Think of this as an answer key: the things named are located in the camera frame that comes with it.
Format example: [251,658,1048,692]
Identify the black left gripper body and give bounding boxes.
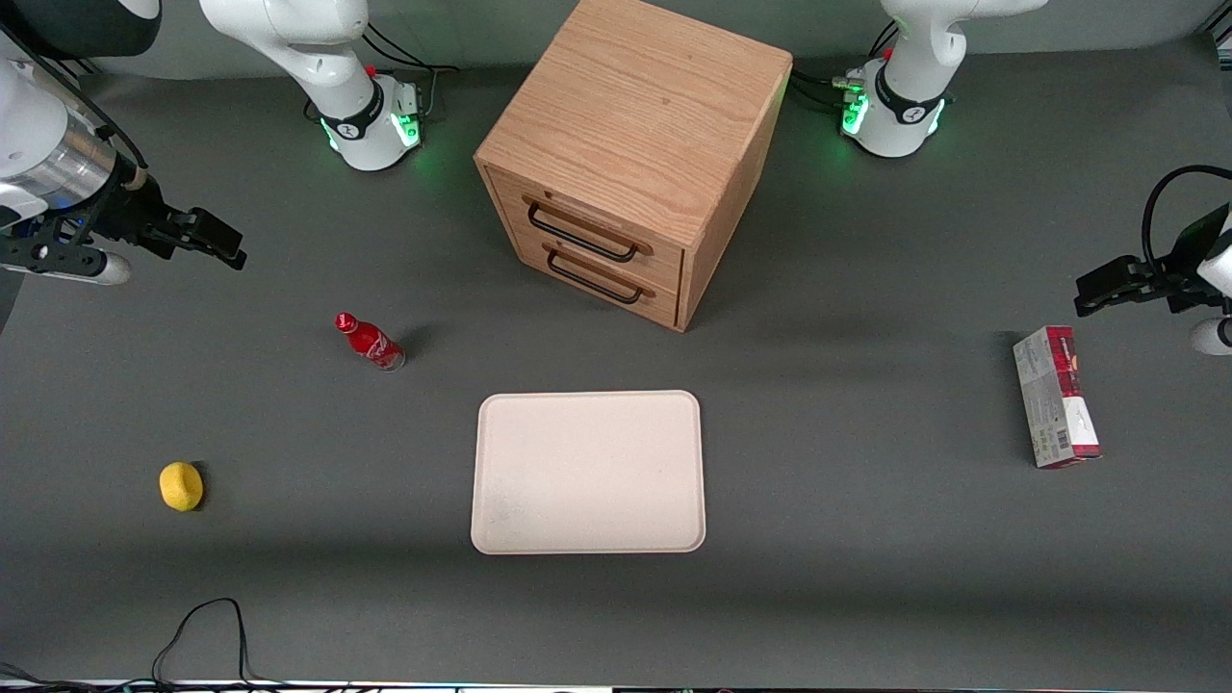
[1145,204,1232,313]

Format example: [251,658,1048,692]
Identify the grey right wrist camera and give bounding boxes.
[43,250,132,286]

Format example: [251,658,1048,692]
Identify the black arm base cables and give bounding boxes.
[362,23,461,121]
[787,19,900,115]

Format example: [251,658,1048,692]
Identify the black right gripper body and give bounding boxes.
[91,173,195,259]

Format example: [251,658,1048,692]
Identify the red soda bottle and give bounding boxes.
[334,312,407,372]

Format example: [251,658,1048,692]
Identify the black left arm base cables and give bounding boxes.
[787,19,900,115]

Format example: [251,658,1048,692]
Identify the black metal drawer handle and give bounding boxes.
[525,197,644,264]
[544,245,649,306]

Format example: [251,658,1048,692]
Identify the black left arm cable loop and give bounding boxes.
[1142,165,1232,282]

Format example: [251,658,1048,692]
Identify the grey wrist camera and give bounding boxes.
[43,250,132,286]
[1190,316,1232,358]

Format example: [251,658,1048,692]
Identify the black right arm base cables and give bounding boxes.
[362,23,461,121]

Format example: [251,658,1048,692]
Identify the oak wooden drawer cabinet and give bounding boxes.
[474,0,794,334]

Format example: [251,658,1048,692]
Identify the yellow lemon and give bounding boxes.
[159,461,205,512]

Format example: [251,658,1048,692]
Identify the oak drawer front panel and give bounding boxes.
[508,236,684,330]

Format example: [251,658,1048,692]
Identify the black looped floor cable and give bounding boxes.
[151,598,266,690]

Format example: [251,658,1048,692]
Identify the oak drawer with inside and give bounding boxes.
[485,165,687,292]

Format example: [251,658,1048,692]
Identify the beige rectangular tray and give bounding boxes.
[470,390,707,555]

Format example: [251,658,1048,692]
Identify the red and grey carton box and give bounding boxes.
[1013,325,1103,470]

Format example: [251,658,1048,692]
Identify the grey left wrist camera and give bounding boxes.
[1190,316,1232,358]

